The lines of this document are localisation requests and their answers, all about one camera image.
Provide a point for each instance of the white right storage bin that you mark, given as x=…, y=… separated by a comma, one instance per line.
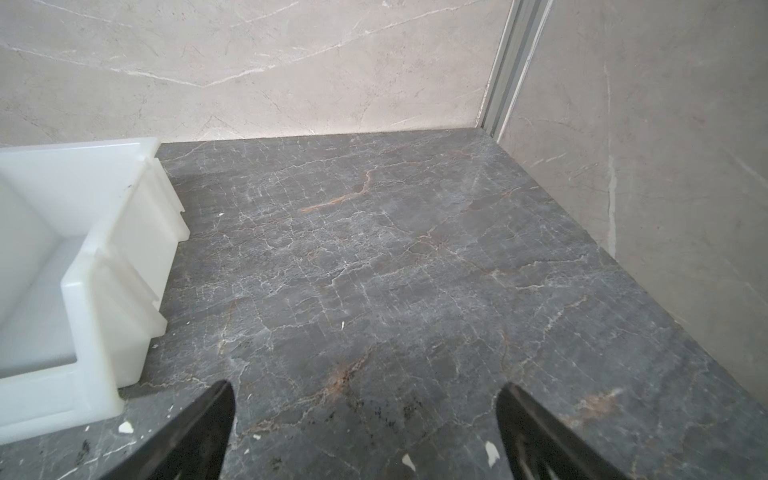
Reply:
x=89, y=232

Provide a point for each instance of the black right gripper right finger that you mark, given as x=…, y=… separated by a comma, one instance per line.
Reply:
x=539, y=446

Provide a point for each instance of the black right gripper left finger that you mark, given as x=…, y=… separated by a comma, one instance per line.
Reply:
x=191, y=446

